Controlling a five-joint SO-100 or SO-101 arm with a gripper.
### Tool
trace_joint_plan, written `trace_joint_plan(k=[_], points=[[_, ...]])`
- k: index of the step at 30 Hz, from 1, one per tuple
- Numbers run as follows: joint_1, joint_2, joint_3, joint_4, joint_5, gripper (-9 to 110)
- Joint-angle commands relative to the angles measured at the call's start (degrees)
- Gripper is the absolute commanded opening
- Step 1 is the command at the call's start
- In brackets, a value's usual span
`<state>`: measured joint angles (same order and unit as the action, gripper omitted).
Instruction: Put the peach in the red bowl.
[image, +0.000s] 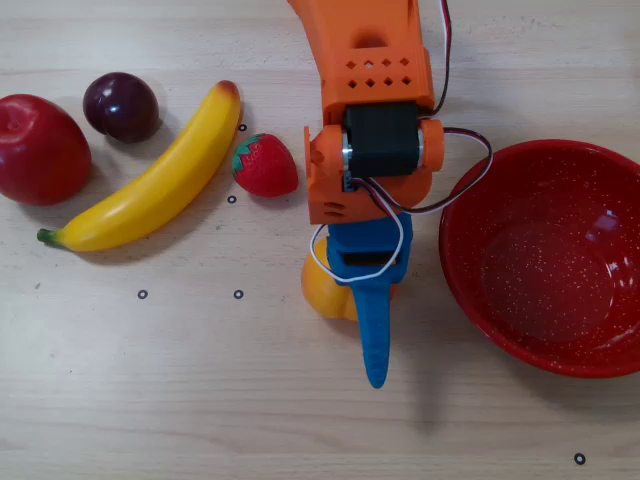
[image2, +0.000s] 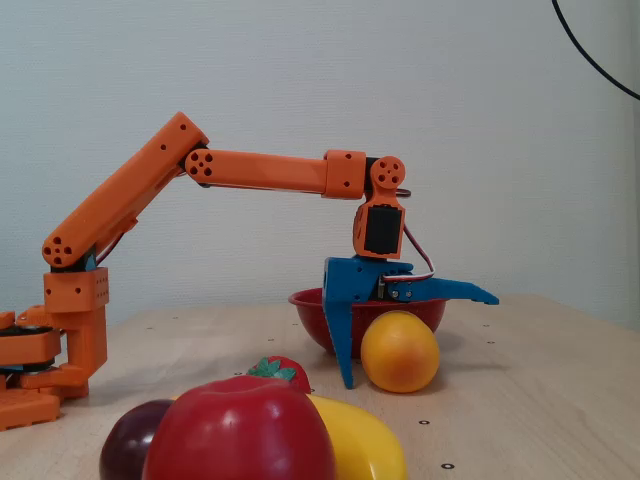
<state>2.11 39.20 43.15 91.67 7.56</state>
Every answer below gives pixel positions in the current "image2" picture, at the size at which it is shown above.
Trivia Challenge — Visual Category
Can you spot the red toy strawberry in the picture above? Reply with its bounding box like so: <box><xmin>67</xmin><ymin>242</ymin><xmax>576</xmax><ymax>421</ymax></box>
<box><xmin>246</xmin><ymin>355</ymin><xmax>312</xmax><ymax>395</ymax></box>

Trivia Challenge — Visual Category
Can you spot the dark purple toy plum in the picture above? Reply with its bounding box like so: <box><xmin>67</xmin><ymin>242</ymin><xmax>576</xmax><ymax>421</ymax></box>
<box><xmin>98</xmin><ymin>398</ymin><xmax>176</xmax><ymax>480</ymax></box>

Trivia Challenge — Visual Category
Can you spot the red speckled bowl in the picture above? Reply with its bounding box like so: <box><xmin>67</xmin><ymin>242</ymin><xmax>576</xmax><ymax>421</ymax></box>
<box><xmin>288</xmin><ymin>287</ymin><xmax>448</xmax><ymax>359</ymax></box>

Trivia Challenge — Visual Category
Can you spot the yellow toy banana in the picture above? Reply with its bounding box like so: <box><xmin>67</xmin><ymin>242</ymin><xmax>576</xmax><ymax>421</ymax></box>
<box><xmin>172</xmin><ymin>393</ymin><xmax>409</xmax><ymax>480</ymax></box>

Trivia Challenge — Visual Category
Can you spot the white red black servo cable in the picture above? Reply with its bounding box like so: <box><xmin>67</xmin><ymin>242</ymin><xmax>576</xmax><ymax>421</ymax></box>
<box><xmin>394</xmin><ymin>187</ymin><xmax>438</xmax><ymax>289</ymax></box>

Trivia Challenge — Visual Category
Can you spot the thin black hanging cable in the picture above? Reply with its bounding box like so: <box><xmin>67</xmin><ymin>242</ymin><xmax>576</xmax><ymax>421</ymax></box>
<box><xmin>551</xmin><ymin>0</ymin><xmax>640</xmax><ymax>101</ymax></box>

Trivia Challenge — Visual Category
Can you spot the red toy apple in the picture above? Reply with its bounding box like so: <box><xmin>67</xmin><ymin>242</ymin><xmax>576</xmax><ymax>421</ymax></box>
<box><xmin>141</xmin><ymin>375</ymin><xmax>337</xmax><ymax>480</ymax></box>

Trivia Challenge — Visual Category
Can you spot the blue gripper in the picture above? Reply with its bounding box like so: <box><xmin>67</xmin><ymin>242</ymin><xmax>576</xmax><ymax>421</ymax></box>
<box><xmin>322</xmin><ymin>256</ymin><xmax>500</xmax><ymax>391</ymax></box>

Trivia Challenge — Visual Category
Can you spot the orange yellow toy peach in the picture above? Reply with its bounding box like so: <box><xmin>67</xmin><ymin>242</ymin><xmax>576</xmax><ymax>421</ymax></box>
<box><xmin>360</xmin><ymin>310</ymin><xmax>441</xmax><ymax>394</ymax></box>

